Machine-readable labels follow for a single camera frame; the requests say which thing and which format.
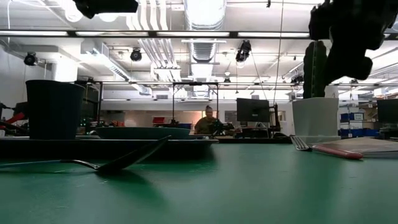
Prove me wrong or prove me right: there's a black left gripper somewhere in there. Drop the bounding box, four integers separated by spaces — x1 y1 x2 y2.
72 0 139 20

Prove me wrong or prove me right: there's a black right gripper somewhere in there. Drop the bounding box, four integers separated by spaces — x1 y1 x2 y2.
308 0 398 85

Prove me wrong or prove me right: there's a fork with red handle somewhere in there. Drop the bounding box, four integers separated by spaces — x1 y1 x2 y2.
290 135 364 161

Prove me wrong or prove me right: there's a dark blue cup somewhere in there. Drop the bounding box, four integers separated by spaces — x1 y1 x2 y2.
25 79 86 141

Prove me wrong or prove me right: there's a teal round plate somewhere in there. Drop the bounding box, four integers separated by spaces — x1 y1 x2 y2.
94 126 192 141

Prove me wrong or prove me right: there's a black spoon with blue handle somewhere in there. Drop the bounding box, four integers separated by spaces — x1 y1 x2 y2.
0 134 172 175

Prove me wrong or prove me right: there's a dark rectangular serving tray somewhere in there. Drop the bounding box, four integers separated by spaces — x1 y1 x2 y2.
0 138 220 161

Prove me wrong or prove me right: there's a green cactus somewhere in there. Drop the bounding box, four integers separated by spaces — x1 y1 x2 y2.
302 40 328 100

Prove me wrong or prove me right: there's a black ceiling spotlight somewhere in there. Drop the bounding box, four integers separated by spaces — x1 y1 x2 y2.
129 47 143 62
24 52 39 67
234 40 252 63

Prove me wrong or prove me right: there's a black computer monitor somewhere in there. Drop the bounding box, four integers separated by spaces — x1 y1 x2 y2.
376 98 398 124
236 97 271 123

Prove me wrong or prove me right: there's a white plant pot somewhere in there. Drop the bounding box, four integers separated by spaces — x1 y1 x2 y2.
292 97 341 144

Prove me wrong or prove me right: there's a person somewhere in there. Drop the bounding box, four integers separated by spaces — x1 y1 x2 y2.
193 105 219 136

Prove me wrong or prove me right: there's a green table mat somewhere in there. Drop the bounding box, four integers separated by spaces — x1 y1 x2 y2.
0 142 398 224

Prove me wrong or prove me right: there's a black overhead frame bar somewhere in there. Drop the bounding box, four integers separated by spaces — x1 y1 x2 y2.
0 29 398 40

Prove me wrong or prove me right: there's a silver ceiling air duct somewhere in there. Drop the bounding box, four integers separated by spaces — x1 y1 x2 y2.
183 0 228 63

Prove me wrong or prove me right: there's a black metal gantry frame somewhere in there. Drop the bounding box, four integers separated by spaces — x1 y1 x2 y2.
172 81 220 126

